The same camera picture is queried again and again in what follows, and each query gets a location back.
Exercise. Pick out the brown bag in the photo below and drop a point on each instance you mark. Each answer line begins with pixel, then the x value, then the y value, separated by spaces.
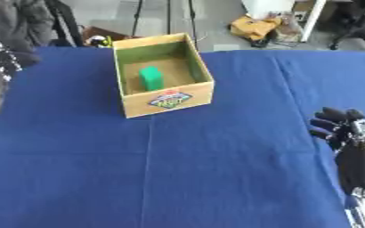
pixel 100 35

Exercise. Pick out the black office chair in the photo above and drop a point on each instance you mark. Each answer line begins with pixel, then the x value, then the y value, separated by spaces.
pixel 358 28

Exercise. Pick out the tan cardboard box green inside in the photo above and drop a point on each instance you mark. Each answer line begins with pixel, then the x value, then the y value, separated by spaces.
pixel 162 89

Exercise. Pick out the green rectangular block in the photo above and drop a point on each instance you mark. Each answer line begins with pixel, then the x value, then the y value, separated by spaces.
pixel 151 78

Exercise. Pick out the white table leg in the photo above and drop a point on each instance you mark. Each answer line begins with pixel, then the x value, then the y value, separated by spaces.
pixel 313 19

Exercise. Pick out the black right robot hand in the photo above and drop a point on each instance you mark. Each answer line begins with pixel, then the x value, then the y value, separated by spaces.
pixel 356 160

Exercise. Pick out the yellow bag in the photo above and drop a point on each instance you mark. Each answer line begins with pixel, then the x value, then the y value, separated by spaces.
pixel 254 27

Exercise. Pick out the black tripod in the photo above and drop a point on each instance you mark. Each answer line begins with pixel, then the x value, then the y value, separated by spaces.
pixel 165 14

